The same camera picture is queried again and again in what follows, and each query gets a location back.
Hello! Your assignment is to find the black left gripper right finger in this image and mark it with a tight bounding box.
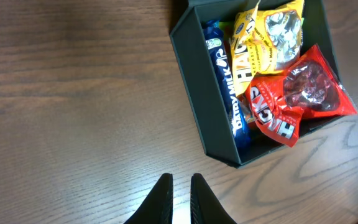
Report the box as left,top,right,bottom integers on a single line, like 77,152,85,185
190,173,236,224

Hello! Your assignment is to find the Dairy Milk chocolate bar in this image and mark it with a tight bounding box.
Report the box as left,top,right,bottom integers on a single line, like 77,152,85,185
203,20,251,149

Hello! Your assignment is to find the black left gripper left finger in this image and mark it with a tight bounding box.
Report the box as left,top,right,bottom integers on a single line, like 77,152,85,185
124,173,173,224

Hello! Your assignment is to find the yellow Hershey's Kisses bag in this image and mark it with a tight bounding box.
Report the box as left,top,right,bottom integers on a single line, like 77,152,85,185
229,0,305,96

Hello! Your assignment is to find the red snack bag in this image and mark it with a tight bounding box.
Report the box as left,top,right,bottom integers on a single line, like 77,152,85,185
244,44,357,147

